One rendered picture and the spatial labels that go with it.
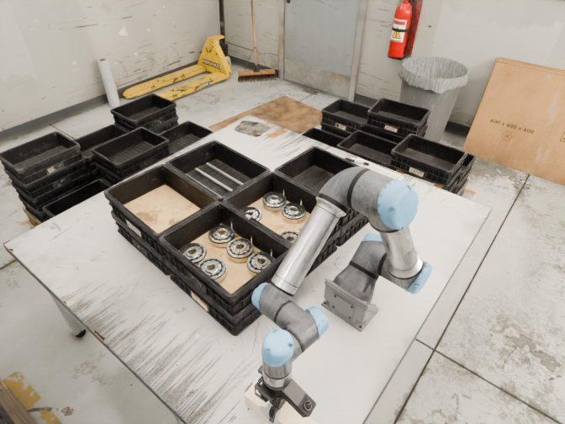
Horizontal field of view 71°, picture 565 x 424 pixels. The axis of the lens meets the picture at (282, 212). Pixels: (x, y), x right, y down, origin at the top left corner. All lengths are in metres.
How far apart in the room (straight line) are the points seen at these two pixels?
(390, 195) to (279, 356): 0.46
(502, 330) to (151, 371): 1.91
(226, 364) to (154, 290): 0.44
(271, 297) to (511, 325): 1.83
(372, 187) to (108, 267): 1.16
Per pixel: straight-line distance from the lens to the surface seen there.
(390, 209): 0.99
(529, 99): 3.94
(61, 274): 1.84
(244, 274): 1.45
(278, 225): 1.64
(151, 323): 1.55
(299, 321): 1.03
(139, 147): 2.95
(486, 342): 2.53
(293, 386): 1.13
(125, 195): 1.85
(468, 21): 4.10
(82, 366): 2.41
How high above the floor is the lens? 1.92
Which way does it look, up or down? 40 degrees down
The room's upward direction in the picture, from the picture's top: 1 degrees clockwise
